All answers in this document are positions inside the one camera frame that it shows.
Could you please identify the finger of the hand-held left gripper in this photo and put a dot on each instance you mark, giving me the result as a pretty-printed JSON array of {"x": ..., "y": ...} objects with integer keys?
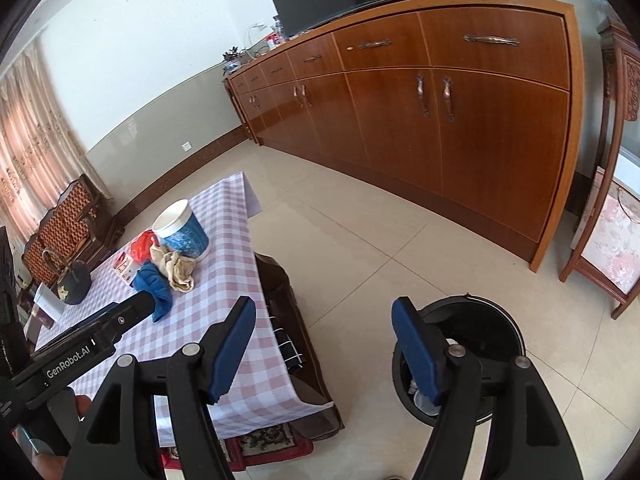
[{"x": 130, "y": 312}]

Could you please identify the checkered cloth table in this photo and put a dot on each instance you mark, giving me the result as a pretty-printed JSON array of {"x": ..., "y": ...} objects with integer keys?
[{"x": 220, "y": 280}]

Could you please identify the red patterned rug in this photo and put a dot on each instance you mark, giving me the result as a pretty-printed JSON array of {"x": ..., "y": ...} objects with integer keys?
[{"x": 270, "y": 447}]

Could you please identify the wooden armchair floral cushion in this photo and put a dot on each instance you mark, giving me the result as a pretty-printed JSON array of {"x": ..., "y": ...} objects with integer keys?
[{"x": 612, "y": 240}]

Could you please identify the beige cloth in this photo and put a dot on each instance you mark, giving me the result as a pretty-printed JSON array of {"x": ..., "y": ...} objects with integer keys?
[{"x": 177, "y": 270}]

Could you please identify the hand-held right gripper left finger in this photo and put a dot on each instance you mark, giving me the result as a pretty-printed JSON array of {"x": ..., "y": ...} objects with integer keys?
[{"x": 232, "y": 355}]

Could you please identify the pink embroidered curtain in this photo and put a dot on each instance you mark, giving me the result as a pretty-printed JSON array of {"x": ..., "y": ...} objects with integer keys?
[{"x": 35, "y": 140}]

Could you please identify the black iron teapot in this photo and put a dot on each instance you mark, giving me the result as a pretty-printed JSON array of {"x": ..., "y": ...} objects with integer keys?
[{"x": 75, "y": 285}]

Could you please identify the red wrapper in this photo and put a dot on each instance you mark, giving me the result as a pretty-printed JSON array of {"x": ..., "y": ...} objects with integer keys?
[{"x": 144, "y": 245}]

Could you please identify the black plastic bin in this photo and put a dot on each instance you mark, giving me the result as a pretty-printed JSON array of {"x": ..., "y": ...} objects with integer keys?
[{"x": 480, "y": 330}]

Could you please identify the white tin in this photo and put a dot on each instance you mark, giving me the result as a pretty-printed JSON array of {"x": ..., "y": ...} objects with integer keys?
[{"x": 47, "y": 305}]

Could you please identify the tufted wooden bench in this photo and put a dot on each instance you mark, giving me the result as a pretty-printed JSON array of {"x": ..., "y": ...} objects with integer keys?
[{"x": 65, "y": 215}]

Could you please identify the long wooden sideboard cabinet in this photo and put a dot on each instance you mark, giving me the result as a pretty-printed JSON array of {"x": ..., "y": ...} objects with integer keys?
[{"x": 475, "y": 150}]

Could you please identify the small potted plant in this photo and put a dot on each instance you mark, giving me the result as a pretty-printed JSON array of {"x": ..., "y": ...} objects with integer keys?
[{"x": 234, "y": 60}]

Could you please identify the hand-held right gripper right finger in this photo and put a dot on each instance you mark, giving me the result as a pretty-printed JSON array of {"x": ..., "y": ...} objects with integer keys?
[{"x": 415, "y": 350}]

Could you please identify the red white small box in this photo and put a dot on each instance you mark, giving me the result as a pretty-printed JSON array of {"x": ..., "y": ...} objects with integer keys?
[{"x": 124, "y": 267}]

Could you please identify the white wall charger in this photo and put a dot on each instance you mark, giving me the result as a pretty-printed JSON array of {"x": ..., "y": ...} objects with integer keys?
[{"x": 257, "y": 25}]

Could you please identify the glass jar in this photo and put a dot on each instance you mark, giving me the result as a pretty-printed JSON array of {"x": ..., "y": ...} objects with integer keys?
[{"x": 277, "y": 27}]

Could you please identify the blue white paper bowl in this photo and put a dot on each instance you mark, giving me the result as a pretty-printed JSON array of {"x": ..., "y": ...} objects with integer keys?
[{"x": 185, "y": 237}]

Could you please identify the blue cloth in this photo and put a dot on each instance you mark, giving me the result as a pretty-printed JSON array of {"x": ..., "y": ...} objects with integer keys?
[{"x": 155, "y": 290}]

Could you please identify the person's left hand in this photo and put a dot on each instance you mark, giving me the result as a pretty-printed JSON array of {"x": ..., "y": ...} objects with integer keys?
[{"x": 50, "y": 467}]

